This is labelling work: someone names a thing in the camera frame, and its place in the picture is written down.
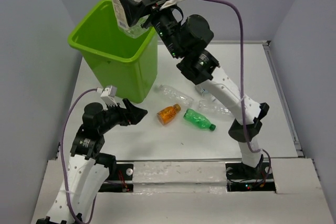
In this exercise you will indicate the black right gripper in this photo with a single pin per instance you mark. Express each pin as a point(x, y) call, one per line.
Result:
point(135, 10)

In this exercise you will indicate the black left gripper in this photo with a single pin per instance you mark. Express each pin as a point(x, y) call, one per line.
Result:
point(131, 115)

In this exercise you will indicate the small orange juice bottle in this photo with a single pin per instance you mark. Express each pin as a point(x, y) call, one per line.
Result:
point(166, 115)

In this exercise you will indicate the green plastic bottle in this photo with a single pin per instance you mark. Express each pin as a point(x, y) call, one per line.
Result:
point(198, 120)

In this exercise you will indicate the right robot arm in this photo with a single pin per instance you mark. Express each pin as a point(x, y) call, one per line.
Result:
point(188, 41)

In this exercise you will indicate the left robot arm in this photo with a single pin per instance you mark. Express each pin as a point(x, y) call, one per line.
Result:
point(88, 167)

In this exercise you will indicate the green plastic bin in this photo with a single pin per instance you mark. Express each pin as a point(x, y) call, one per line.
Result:
point(130, 64)

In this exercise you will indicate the clear crushed bottle near bin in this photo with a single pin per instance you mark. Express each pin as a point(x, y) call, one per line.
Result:
point(168, 93)

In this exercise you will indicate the clear bottle green white label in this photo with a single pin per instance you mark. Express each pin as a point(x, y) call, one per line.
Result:
point(204, 93)

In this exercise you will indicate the clear crushed bottle centre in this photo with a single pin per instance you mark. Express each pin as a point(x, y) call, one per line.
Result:
point(214, 108)

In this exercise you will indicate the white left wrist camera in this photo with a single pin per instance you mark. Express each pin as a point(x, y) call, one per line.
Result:
point(107, 95)

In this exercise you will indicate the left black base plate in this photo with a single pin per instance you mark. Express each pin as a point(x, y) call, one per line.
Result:
point(121, 181)

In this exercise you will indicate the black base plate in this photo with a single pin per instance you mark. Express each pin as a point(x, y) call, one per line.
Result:
point(238, 179)
point(121, 181)

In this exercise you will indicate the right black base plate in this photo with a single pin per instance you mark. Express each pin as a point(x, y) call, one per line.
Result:
point(238, 179)

